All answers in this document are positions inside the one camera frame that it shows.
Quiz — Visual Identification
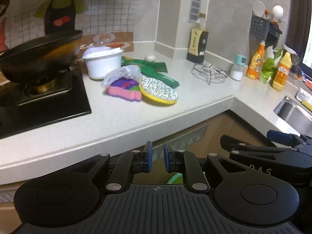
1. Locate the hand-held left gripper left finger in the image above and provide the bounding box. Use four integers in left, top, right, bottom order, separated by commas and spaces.
70, 141, 153, 193

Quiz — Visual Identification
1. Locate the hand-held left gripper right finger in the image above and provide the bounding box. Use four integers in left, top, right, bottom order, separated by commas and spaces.
163, 141, 246, 195

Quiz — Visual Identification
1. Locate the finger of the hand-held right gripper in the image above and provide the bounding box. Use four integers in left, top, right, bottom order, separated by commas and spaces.
220, 135, 278, 155
266, 130, 303, 148

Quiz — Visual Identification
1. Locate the green plastic bin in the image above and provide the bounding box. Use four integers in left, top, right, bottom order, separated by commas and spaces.
167, 173, 185, 185

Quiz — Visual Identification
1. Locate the purple cartoon sponge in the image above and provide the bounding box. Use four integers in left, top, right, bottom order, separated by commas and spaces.
106, 77, 142, 102

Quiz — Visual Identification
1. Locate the wide green snack packet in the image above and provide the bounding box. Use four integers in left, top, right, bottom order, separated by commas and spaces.
121, 56, 168, 76

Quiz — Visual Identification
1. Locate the stainless steel sink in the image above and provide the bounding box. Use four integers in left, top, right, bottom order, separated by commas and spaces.
273, 95, 312, 137

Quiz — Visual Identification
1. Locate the yellow scouring sponge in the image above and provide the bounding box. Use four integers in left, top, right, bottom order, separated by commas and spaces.
296, 88, 312, 110

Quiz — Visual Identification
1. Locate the yellow detergent bottle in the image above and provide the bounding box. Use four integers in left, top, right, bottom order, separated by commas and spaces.
272, 51, 292, 92

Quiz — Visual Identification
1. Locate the round glitter scrubber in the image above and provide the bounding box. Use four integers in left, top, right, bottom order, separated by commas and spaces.
138, 77, 179, 105

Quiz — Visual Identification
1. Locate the green and white bag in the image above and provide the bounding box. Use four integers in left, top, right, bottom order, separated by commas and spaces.
259, 46, 283, 84

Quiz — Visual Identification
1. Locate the teal-lidded salt shaker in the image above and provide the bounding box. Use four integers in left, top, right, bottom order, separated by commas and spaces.
229, 54, 247, 81

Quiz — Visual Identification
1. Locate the steel steaming rack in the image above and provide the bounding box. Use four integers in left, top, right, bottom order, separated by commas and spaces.
191, 63, 229, 85

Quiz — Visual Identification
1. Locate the long green snack packet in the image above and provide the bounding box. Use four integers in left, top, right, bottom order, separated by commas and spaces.
141, 69, 180, 88

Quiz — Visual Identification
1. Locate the orange detergent bottle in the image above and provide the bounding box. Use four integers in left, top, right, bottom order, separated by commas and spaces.
246, 40, 266, 80

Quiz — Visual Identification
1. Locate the dark crumpled bag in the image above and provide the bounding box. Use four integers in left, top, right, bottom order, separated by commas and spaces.
281, 44, 301, 67

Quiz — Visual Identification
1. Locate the clear plastic bag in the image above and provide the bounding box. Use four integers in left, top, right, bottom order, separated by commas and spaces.
101, 65, 142, 89

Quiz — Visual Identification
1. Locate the window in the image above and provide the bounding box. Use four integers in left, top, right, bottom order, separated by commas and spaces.
302, 35, 312, 69

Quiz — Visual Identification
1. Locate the white disposable bowl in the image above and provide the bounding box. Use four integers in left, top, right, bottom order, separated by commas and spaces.
82, 47, 124, 80

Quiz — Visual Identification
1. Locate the dark soy sauce bottle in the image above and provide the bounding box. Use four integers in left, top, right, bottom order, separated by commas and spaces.
186, 13, 209, 64

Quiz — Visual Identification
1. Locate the black gas stove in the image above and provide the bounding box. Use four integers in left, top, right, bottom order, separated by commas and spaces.
0, 61, 92, 139

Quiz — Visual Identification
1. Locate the dark grey utensil holder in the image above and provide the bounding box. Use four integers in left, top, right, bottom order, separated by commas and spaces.
249, 15, 283, 49

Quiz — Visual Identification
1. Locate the brass stove burner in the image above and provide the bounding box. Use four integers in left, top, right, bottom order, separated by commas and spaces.
34, 77, 59, 94

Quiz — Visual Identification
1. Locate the white ball-top utensil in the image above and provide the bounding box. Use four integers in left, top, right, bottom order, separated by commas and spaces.
271, 5, 284, 21

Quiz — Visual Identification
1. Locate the clear plastic ladle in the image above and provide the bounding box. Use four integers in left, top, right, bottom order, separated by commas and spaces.
252, 0, 267, 18

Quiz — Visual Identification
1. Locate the black wok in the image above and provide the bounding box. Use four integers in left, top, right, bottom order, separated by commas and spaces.
0, 30, 83, 83

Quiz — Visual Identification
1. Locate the grey patterned wall strip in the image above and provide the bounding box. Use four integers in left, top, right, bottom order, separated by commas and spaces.
190, 0, 204, 23

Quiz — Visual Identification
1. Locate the cartoon wall poster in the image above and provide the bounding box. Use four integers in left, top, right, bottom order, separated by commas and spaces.
0, 0, 162, 52

